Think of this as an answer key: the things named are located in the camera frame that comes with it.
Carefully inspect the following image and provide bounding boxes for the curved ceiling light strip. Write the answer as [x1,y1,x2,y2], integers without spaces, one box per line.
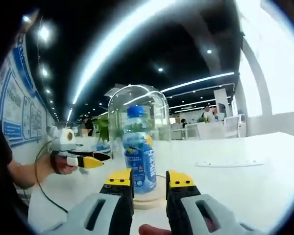
[66,0,204,122]

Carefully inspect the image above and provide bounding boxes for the person's right hand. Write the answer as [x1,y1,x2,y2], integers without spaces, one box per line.
[138,223,173,235]

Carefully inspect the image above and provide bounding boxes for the person's left hand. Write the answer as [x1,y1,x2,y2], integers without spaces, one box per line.
[49,151,77,175]

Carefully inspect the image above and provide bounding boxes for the window with white blinds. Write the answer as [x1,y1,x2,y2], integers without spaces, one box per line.
[235,0,294,118]

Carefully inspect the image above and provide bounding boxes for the white office chair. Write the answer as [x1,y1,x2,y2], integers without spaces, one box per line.
[223,116,241,138]

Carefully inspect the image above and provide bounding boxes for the blue wall poster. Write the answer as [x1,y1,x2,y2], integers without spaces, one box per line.
[0,36,56,148]

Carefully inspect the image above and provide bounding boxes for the white plant pot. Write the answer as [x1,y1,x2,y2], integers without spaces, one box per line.
[94,141,114,154]

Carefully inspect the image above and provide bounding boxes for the round wooden base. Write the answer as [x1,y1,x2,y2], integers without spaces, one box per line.
[133,176,168,211]

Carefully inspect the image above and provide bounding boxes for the blue drink bottle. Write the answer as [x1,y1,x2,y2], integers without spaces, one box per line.
[122,105,157,195]

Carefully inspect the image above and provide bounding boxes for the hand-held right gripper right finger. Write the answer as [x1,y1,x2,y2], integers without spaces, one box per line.
[165,170,255,235]

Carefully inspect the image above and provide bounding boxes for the leafy potted plant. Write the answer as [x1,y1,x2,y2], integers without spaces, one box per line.
[91,114,128,145]

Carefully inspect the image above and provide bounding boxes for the clear glass dome cover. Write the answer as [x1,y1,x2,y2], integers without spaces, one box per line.
[107,84,172,204]

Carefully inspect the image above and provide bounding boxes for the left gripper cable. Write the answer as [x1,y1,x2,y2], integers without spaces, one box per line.
[33,141,70,213]

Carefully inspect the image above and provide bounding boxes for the white power strip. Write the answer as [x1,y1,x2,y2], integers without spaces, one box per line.
[194,159,265,168]

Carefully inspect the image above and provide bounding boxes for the straight ceiling light strip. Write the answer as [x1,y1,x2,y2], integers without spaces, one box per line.
[160,71,236,94]

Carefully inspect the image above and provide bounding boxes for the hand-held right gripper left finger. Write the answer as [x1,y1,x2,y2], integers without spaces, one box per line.
[65,168,135,235]

